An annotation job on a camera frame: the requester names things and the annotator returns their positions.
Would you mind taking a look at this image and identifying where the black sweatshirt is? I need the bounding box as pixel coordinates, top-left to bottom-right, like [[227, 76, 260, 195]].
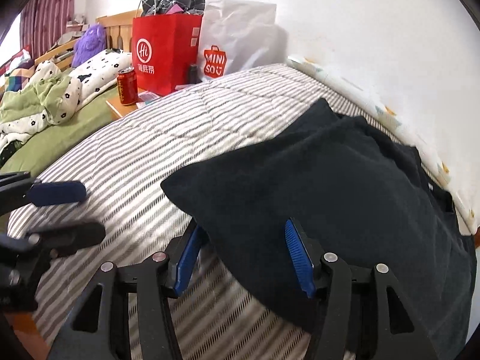
[[161, 100, 477, 359]]

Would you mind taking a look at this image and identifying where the plaid dark clothing in bag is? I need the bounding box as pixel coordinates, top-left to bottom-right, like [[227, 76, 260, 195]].
[[141, 0, 205, 16]]

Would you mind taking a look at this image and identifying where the green bed sheet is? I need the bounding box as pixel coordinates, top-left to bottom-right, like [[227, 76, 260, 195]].
[[1, 85, 118, 176]]

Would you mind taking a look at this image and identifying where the striped quilted mattress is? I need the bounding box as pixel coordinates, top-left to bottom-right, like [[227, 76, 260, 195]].
[[6, 62, 413, 360]]

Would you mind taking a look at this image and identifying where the white spotted quilt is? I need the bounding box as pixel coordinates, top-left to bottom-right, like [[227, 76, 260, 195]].
[[1, 49, 132, 148]]

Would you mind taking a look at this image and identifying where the wooden bedside table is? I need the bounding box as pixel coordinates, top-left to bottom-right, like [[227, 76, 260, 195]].
[[106, 90, 160, 121]]

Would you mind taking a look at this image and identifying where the red drink can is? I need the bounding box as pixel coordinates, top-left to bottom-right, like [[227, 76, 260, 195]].
[[117, 67, 138, 105]]

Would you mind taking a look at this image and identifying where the purple plush toy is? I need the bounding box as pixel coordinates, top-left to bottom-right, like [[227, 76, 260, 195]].
[[71, 24, 107, 68]]

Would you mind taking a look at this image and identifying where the striped maroon curtain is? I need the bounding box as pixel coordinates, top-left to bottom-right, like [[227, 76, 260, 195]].
[[19, 0, 74, 59]]

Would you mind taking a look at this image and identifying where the small black bottle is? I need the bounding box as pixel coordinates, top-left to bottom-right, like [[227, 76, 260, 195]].
[[187, 64, 201, 85]]

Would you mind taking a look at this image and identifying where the wooden headboard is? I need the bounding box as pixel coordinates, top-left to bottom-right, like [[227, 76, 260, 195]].
[[34, 8, 143, 71]]

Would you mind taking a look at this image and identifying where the red paper shopping bag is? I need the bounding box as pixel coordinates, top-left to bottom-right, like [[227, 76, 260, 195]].
[[132, 13, 203, 96]]

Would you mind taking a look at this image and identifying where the white Miniso plastic bag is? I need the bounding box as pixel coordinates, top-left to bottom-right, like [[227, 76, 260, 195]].
[[197, 0, 287, 81]]

